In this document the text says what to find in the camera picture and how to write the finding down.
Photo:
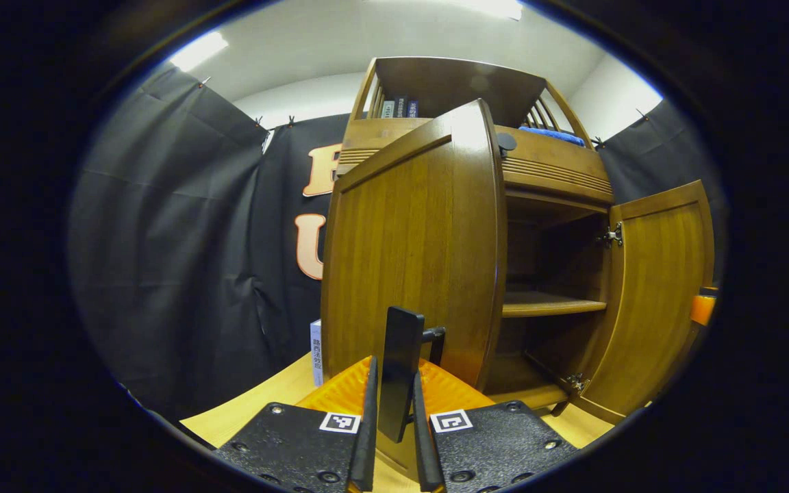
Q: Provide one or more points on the ribbed wooden cabinet drawer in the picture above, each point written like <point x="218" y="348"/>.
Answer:
<point x="552" y="168"/>

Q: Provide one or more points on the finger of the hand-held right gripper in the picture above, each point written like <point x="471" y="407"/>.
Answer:
<point x="703" y="309"/>

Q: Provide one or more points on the white box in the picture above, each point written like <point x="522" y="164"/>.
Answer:
<point x="316" y="356"/>

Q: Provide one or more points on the metal door hinge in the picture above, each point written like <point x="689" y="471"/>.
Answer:
<point x="612" y="235"/>
<point x="577" y="383"/>

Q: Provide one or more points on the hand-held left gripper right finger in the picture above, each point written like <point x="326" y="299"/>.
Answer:
<point x="424" y="445"/>

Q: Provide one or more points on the blue towel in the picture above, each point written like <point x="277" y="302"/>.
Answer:
<point x="552" y="134"/>

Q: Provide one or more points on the wooden cabinet shelf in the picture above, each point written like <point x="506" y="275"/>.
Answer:
<point x="545" y="305"/>

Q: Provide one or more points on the blue book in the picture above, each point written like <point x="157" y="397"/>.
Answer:
<point x="412" y="109"/>

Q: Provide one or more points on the wooden double-door shoe cabinet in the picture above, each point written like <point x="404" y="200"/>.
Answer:
<point x="552" y="168"/>

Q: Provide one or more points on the black backdrop cloth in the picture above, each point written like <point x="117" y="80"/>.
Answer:
<point x="161" y="239"/>

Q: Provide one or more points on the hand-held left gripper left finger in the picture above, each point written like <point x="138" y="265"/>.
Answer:
<point x="367" y="438"/>

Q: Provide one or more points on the black round knob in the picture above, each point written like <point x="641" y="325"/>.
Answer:
<point x="507" y="142"/>

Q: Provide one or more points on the wooden shoe cabinet door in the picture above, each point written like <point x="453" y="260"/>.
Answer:
<point x="655" y="308"/>
<point x="415" y="239"/>

